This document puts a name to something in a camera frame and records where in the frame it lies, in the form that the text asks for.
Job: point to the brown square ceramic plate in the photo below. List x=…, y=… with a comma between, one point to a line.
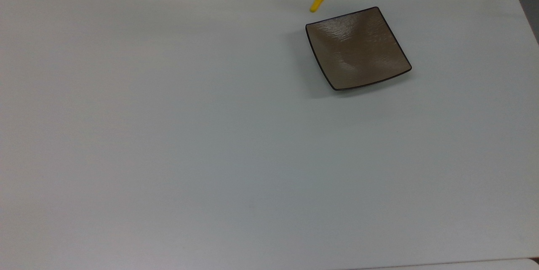
x=358, y=49

